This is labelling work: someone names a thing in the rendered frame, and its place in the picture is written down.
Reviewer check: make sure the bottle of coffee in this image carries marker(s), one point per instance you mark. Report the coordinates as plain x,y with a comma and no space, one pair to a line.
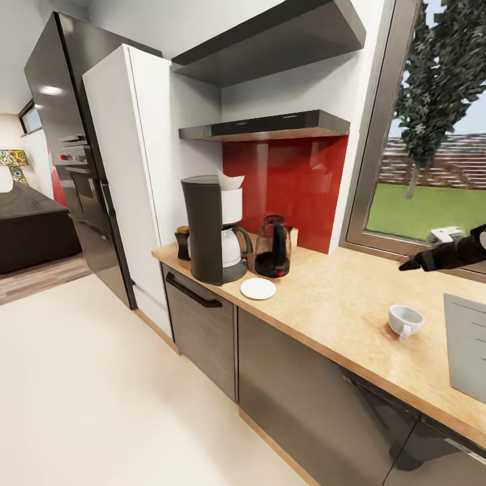
183,238

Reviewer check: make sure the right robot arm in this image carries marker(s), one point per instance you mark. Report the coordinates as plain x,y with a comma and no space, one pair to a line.
450,250

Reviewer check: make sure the saucer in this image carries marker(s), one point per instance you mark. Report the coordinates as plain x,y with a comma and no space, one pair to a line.
258,288

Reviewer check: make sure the paper coffee filter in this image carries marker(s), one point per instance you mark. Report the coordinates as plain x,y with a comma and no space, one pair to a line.
228,184

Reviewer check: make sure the dishwasher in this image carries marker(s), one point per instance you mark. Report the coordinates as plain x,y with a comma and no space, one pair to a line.
203,328

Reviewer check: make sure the electric kettle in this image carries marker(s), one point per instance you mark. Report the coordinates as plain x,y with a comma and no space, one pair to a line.
273,247

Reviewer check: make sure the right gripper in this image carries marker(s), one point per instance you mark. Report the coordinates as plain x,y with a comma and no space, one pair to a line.
443,257

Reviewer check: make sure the coffee cup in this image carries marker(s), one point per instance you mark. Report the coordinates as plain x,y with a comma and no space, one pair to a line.
404,320

